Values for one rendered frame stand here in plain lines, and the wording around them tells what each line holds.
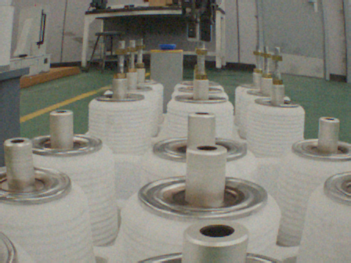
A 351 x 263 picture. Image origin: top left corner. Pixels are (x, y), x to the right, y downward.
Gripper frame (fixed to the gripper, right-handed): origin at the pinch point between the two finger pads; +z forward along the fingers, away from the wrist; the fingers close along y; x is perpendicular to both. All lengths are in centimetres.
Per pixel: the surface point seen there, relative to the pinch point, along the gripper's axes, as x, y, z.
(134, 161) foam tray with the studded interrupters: 4.1, 32.3, 17.4
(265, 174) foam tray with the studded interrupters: 20.7, 25.5, 18.8
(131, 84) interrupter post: -5.7, 16.4, 9.1
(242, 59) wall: -129, -457, 23
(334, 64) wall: -2, -490, 14
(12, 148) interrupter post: 15, 67, 7
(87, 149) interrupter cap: 14, 56, 10
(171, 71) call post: -10.8, -10.2, 8.7
